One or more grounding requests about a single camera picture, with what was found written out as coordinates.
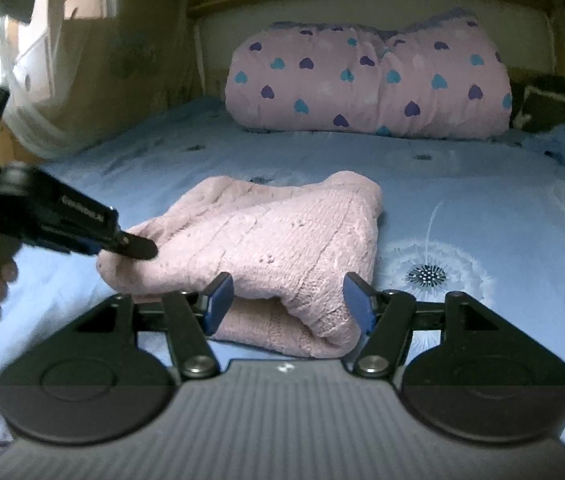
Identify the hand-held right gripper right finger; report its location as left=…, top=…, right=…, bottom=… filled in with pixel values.
left=343, top=272, right=501, bottom=380

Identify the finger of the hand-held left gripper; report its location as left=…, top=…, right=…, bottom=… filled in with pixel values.
left=101, top=231, right=158, bottom=262

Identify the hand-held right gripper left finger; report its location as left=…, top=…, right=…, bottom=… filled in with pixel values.
left=77, top=272, right=236, bottom=380

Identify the pink knitted sweater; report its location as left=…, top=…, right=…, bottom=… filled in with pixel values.
left=97, top=171, right=383, bottom=360

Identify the pink heart print quilt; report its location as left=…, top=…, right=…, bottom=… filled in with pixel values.
left=225, top=8, right=513, bottom=140

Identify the white hanging cloth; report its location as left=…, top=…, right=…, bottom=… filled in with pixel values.
left=0, top=0, right=128, bottom=161

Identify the black cloth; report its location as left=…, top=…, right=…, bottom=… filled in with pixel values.
left=510, top=74, right=565, bottom=133

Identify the blue dandelion print bed sheet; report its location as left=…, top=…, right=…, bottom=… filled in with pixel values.
left=0, top=95, right=565, bottom=466

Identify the brown patterned curtain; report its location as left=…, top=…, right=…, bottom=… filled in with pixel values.
left=57, top=0, right=200, bottom=136

